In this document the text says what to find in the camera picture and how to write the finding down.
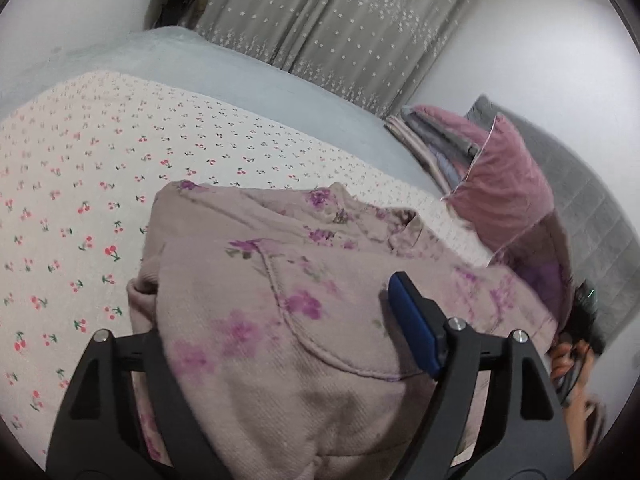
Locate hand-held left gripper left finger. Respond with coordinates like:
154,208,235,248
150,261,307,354
45,329,236,480

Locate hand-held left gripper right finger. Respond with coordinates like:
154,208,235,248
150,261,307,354
387,271,573,480

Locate pink floral padded jacket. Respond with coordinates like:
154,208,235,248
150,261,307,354
125,180,576,480

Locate person's right forearm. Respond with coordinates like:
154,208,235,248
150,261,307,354
565,355,608,468

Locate stack of folded clothes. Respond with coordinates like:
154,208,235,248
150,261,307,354
385,105,488,196

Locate grey quilted headboard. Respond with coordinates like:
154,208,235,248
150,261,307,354
465,94,640,356

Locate pink pillow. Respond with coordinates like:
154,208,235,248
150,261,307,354
407,105,556,256

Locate cherry print bed sheet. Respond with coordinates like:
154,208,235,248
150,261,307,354
0,70,493,461

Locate grey patterned curtain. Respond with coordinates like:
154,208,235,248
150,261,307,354
192,0,486,118

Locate bed with pale blue cover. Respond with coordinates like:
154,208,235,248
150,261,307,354
0,25,443,196

